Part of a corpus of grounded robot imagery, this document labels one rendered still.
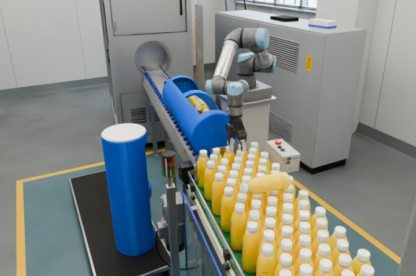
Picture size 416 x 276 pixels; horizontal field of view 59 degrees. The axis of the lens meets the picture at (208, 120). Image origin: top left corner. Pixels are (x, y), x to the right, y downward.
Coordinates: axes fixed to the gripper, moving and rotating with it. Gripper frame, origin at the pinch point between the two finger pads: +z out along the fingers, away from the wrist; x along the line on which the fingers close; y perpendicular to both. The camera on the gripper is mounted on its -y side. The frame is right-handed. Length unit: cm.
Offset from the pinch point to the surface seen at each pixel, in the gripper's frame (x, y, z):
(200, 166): 18.8, 5.4, 8.1
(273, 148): -20.7, -0.5, 2.4
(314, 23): -144, 159, -36
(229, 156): 2.3, 5.0, 5.0
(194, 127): 15.3, 25.9, -5.4
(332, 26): -155, 144, -34
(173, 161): 37.9, -21.5, -12.6
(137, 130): 43, 63, 6
